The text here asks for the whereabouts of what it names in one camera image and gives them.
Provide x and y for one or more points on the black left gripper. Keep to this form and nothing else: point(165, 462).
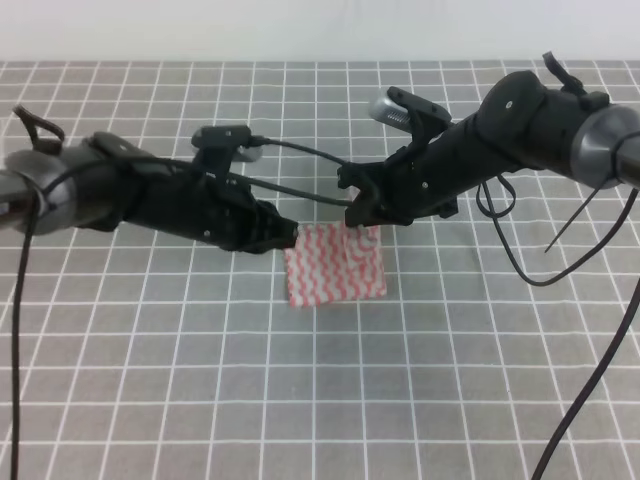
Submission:
point(195, 206)

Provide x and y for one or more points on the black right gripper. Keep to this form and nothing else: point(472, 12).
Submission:
point(421, 179)

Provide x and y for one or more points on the pink white wavy striped towel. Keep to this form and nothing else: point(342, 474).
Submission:
point(332, 263)

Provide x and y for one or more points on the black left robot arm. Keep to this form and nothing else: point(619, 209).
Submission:
point(105, 181)

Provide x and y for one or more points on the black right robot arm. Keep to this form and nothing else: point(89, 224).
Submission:
point(520, 124)

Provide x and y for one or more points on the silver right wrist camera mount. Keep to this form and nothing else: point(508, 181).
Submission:
point(409, 113)

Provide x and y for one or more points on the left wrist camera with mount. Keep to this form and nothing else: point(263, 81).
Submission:
point(217, 147)

